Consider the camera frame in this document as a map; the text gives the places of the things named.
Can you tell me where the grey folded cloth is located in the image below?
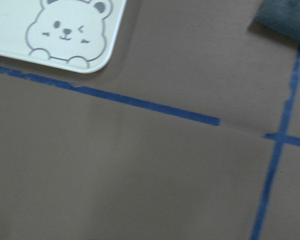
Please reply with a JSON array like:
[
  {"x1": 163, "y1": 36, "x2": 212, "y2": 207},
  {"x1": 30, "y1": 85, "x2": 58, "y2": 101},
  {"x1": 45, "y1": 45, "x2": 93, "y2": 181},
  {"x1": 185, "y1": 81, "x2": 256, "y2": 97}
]
[{"x1": 254, "y1": 0, "x2": 300, "y2": 42}]

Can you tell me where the cream bear tray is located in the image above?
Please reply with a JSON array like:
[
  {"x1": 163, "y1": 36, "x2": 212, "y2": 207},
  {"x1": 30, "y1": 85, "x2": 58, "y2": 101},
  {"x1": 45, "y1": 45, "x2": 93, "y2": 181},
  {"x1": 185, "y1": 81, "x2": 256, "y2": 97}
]
[{"x1": 0, "y1": 0, "x2": 126, "y2": 74}]

